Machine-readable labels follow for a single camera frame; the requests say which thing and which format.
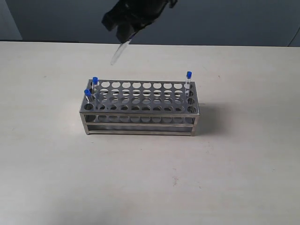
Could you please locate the stainless steel test tube rack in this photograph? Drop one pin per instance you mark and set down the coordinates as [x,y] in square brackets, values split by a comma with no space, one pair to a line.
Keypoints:
[141,108]

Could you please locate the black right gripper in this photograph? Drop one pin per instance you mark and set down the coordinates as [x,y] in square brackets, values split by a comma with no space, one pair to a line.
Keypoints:
[141,14]

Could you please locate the blue-capped tube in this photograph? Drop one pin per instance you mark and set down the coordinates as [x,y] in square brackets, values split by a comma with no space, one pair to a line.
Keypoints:
[120,50]
[188,83]
[95,88]
[88,95]

